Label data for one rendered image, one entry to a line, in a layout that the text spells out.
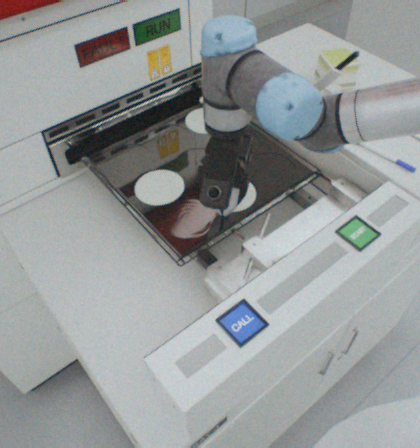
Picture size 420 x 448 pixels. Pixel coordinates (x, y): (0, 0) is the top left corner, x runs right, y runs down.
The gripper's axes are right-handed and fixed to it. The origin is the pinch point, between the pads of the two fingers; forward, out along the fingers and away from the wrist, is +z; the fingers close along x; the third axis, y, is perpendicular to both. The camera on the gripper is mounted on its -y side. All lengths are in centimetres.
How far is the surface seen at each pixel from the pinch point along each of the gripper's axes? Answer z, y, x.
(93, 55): -17.9, 18.0, 31.5
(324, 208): 3.3, 9.6, -18.7
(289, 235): 3.3, 0.8, -13.1
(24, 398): 91, -23, 64
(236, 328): -5.2, -24.9, -8.8
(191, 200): 1.4, 2.8, 7.1
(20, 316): 45, -13, 53
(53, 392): 91, -18, 55
